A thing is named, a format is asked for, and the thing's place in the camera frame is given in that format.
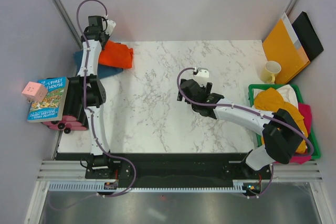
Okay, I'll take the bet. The orange t-shirt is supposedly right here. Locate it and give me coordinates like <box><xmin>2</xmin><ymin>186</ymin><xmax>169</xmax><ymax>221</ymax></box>
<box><xmin>98</xmin><ymin>40</ymin><xmax>134</xmax><ymax>69</ymax></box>

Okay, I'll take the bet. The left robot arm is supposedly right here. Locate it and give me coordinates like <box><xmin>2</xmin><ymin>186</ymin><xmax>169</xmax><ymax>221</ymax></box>
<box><xmin>71</xmin><ymin>16</ymin><xmax>115</xmax><ymax>178</ymax></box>

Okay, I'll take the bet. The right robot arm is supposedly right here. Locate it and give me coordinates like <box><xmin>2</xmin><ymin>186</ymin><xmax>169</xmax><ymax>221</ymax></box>
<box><xmin>178</xmin><ymin>79</ymin><xmax>302</xmax><ymax>179</ymax></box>

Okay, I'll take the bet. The folded blue t-shirt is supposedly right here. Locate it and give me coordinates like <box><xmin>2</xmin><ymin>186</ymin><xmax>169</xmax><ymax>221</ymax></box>
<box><xmin>73</xmin><ymin>50</ymin><xmax>123</xmax><ymax>79</ymax></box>

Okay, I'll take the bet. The mustard yellow t-shirt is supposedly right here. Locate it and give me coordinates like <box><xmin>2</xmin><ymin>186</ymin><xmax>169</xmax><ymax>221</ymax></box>
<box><xmin>253</xmin><ymin>88</ymin><xmax>308</xmax><ymax>137</ymax></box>

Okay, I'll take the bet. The yellow mug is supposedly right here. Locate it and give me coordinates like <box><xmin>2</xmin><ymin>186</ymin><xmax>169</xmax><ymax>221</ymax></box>
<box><xmin>260</xmin><ymin>61</ymin><xmax>281</xmax><ymax>84</ymax></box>

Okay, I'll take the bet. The pink cube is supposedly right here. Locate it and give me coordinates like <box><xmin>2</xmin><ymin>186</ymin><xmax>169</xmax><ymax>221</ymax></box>
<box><xmin>22</xmin><ymin>81</ymin><xmax>48</xmax><ymax>102</ymax></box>

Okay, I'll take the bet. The blue treehouse book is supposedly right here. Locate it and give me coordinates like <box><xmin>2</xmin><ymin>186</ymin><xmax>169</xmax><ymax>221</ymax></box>
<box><xmin>27</xmin><ymin>77</ymin><xmax>69</xmax><ymax>123</ymax></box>

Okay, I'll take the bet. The black pink roller organizer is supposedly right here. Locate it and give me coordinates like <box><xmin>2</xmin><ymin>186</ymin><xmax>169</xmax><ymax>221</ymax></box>
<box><xmin>42</xmin><ymin>78</ymin><xmax>89</xmax><ymax>134</ymax></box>

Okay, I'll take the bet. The white t-shirt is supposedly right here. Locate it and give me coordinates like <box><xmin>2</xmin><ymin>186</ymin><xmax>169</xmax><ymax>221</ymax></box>
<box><xmin>251</xmin><ymin>84</ymin><xmax>298</xmax><ymax>109</ymax></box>

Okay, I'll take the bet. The orange folder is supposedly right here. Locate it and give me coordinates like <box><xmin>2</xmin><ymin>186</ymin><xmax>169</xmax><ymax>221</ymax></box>
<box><xmin>263</xmin><ymin>13</ymin><xmax>310</xmax><ymax>84</ymax></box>

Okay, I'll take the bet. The magenta t-shirt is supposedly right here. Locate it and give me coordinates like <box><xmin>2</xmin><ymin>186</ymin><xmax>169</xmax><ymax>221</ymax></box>
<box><xmin>291</xmin><ymin>102</ymin><xmax>312</xmax><ymax>165</ymax></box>

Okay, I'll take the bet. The black flat box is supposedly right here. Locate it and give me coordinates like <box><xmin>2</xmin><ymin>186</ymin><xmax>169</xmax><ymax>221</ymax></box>
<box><xmin>292</xmin><ymin>12</ymin><xmax>324</xmax><ymax>61</ymax></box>

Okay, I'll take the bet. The green plastic tray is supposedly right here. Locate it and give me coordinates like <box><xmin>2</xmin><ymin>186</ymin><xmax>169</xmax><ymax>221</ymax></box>
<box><xmin>248</xmin><ymin>84</ymin><xmax>321</xmax><ymax>159</ymax></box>

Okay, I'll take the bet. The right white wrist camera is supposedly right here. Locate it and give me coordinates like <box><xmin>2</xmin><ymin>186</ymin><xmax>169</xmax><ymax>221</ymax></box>
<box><xmin>193</xmin><ymin>67</ymin><xmax>209</xmax><ymax>87</ymax></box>

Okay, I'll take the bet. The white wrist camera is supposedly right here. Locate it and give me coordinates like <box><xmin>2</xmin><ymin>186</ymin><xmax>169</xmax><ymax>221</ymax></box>
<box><xmin>193</xmin><ymin>67</ymin><xmax>209</xmax><ymax>87</ymax></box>
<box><xmin>104</xmin><ymin>19</ymin><xmax>116</xmax><ymax>36</ymax></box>

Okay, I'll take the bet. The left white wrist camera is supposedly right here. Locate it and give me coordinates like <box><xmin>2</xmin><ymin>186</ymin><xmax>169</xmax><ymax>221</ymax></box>
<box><xmin>104</xmin><ymin>19</ymin><xmax>116</xmax><ymax>36</ymax></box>

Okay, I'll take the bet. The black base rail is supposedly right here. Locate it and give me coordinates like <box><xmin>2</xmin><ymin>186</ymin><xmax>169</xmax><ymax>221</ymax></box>
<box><xmin>56</xmin><ymin>153</ymin><xmax>271</xmax><ymax>187</ymax></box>

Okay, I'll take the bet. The white slotted cable duct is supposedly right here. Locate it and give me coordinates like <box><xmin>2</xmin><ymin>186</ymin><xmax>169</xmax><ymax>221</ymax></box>
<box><xmin>48</xmin><ymin>179</ymin><xmax>246</xmax><ymax>193</ymax></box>

